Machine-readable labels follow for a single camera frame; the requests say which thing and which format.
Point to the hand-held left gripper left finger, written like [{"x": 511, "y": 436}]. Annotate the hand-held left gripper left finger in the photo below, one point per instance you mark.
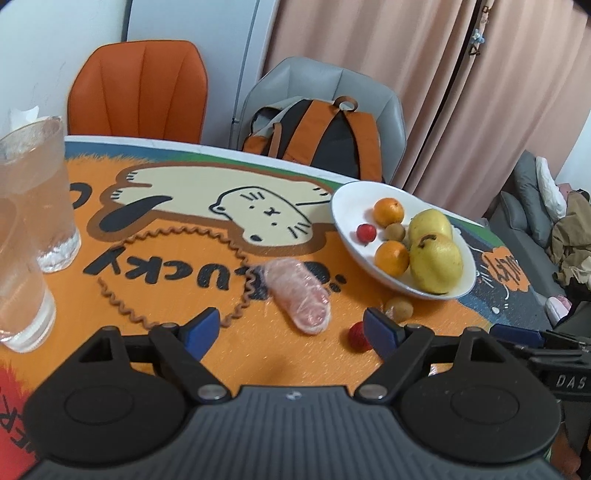
[{"x": 203, "y": 331}]

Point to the small red fruit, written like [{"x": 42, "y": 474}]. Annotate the small red fruit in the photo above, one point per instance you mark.
[
  {"x": 367, "y": 232},
  {"x": 358, "y": 337}
]

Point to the orange chair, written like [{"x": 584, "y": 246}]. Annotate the orange chair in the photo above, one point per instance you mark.
[{"x": 138, "y": 87}]

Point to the white plate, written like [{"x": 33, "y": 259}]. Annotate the white plate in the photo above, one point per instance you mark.
[{"x": 351, "y": 207}]

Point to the cartoon cat printed table mat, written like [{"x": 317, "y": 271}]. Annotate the cartoon cat printed table mat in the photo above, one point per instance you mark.
[{"x": 184, "y": 286}]

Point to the tan jacket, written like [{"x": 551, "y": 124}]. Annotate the tan jacket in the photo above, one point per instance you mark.
[{"x": 572, "y": 235}]

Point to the white pillow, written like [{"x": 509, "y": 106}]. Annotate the white pillow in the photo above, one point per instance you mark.
[{"x": 549, "y": 189}]

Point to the grey chair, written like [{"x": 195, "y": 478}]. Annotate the grey chair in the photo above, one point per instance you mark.
[{"x": 323, "y": 78}]

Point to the white refrigerator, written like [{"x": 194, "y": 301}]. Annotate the white refrigerator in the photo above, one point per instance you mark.
[{"x": 221, "y": 27}]

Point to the small orange mandarin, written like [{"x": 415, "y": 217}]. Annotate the small orange mandarin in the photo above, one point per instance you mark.
[{"x": 388, "y": 212}]

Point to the tall clear glass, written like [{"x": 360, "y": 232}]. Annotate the tall clear glass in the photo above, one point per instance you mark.
[{"x": 41, "y": 184}]

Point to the orange and black backpack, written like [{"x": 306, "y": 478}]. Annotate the orange and black backpack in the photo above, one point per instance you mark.
[{"x": 323, "y": 138}]

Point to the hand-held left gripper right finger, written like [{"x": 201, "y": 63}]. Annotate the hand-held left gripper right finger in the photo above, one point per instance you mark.
[{"x": 381, "y": 330}]

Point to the pink cloth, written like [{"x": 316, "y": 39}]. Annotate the pink cloth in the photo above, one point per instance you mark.
[{"x": 558, "y": 307}]

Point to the clear plastic cup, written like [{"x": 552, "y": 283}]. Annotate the clear plastic cup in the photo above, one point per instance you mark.
[{"x": 21, "y": 295}]

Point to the pink curtain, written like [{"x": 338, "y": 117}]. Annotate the pink curtain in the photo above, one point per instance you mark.
[
  {"x": 531, "y": 83},
  {"x": 369, "y": 41}
]

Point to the yellow-green pear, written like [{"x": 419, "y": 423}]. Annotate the yellow-green pear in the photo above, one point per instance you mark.
[
  {"x": 436, "y": 263},
  {"x": 429, "y": 224}
]

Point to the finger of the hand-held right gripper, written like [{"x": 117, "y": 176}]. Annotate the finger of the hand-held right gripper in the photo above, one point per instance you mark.
[
  {"x": 558, "y": 361},
  {"x": 517, "y": 335}
]

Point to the grey sofa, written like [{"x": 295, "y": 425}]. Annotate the grey sofa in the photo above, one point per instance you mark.
[{"x": 517, "y": 221}]

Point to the small brown round fruit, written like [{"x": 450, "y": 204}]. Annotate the small brown round fruit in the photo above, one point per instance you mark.
[
  {"x": 399, "y": 308},
  {"x": 395, "y": 231}
]

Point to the white tissue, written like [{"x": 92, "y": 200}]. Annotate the white tissue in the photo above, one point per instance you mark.
[{"x": 23, "y": 115}]

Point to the curtain tie ornament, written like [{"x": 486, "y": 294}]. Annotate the curtain tie ornament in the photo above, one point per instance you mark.
[{"x": 479, "y": 39}]

